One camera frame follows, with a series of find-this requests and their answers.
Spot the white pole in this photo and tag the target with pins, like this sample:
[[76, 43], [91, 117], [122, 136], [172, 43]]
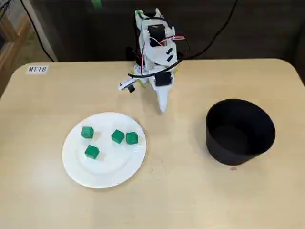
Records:
[[45, 38]]

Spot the green block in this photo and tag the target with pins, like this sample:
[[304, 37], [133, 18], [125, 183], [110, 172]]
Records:
[[87, 132], [118, 136], [132, 138], [91, 152]]

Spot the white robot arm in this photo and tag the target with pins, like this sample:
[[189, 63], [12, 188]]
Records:
[[155, 51]]

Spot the light wooden rack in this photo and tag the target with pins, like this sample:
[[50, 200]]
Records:
[[14, 40]]

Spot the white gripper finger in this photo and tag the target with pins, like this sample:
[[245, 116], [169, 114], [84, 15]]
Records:
[[158, 95], [165, 95]]

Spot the white MT18 label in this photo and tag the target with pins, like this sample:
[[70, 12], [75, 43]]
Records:
[[37, 69]]

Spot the black pot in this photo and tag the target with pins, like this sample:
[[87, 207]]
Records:
[[238, 152]]

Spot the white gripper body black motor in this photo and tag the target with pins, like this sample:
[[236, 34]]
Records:
[[163, 80]]

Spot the green tape strip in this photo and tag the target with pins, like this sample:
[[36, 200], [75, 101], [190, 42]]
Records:
[[142, 84]]

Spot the green tape piece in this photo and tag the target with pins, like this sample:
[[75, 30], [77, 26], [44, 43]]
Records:
[[97, 3]]

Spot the white paper plate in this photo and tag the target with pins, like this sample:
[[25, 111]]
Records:
[[104, 167]]

